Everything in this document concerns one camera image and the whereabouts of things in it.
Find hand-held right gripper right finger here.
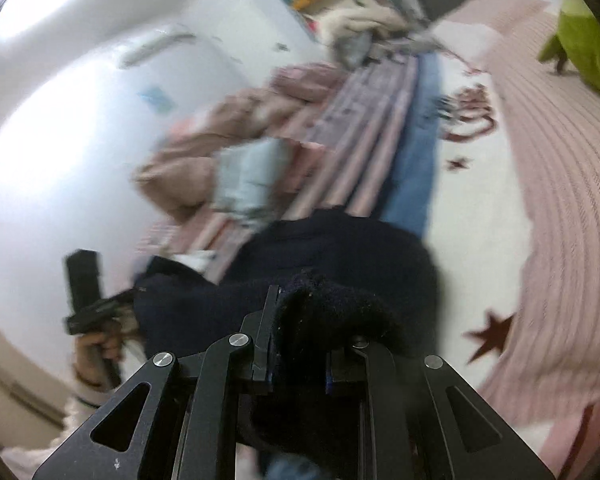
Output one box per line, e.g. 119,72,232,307
326,336,557,480

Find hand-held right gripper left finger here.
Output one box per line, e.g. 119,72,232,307
32,284,282,480

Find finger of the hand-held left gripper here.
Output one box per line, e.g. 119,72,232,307
99,287,140,322

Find dark navy knit garment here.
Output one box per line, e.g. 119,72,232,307
131,209,442,463

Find person's left forearm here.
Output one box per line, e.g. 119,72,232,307
60,381,107,428

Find pile of mixed clothes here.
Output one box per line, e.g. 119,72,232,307
318,0,433,67

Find person's left hand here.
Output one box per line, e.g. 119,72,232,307
73,317,129,392

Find light grey folded garment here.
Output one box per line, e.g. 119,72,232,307
213,139,293,223

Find pink crumpled quilt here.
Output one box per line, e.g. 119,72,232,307
134,61,342,222

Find white star printed blanket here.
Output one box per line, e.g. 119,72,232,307
420,22,548,413

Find blue jeans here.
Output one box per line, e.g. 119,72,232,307
380,53,442,237

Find pink striped bed sheet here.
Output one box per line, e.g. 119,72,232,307
134,54,422,283

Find white air conditioner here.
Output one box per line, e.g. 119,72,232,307
118,25,197,69

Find pink ribbed knit blanket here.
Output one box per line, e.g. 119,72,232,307
430,0,600,433

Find green cloth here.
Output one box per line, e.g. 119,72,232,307
537,0,600,106

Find blue wall sticker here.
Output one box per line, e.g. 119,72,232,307
137,85,177,114

